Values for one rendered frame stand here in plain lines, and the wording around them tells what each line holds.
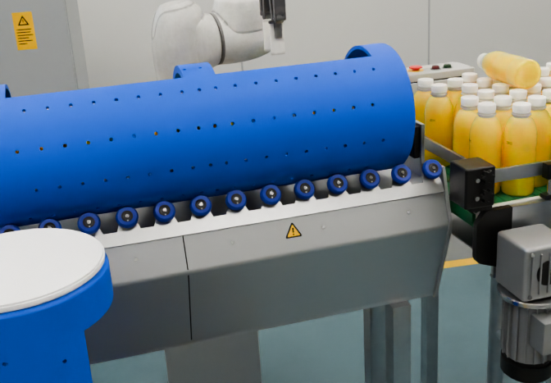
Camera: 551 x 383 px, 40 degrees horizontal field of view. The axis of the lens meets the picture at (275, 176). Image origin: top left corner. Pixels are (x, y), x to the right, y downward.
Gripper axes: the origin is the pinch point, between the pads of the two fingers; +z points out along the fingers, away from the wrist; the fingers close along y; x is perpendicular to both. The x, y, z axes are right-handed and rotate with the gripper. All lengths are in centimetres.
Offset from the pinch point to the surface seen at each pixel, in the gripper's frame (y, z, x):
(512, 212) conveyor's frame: 28, 38, 43
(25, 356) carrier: 60, 31, -55
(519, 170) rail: 26, 30, 46
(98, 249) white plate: 46, 23, -43
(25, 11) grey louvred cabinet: -153, 5, -56
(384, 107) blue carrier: 18.5, 13.5, 17.8
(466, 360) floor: -44, 126, 76
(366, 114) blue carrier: 18.8, 14.5, 13.5
